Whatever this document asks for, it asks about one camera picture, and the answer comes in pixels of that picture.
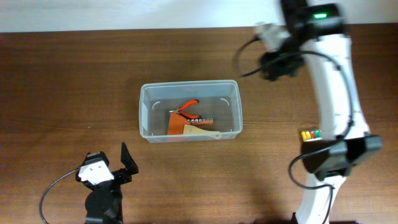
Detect orange scraper wooden handle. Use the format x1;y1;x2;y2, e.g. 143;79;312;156
167;111;223;140

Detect clear case of screwdrivers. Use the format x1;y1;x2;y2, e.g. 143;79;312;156
300;129;322;142

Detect orange socket bit rail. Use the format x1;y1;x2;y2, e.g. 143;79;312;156
187;118;214;126

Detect small red-handled cutters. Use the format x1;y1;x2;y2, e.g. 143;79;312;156
170;100;201;119

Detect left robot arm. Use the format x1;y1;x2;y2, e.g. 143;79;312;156
75;142;139;224

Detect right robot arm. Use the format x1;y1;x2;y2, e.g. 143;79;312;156
259;1;382;223

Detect clear plastic container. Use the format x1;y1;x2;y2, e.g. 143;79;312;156
139;80;243;143

